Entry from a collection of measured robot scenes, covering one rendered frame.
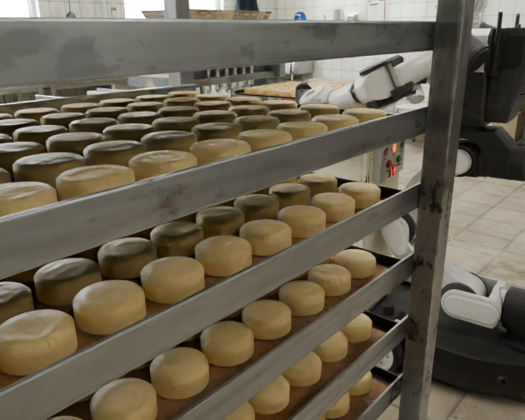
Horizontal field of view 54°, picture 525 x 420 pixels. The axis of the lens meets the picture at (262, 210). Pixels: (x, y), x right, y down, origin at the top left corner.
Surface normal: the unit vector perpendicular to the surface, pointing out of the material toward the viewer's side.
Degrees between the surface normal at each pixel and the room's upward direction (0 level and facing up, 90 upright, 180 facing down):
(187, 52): 90
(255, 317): 0
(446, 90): 90
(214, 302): 90
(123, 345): 90
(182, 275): 0
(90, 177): 0
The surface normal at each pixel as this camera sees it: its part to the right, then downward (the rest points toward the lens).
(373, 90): -0.15, 0.30
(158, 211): 0.76, 0.21
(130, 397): -0.01, -0.94
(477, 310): -0.57, 0.28
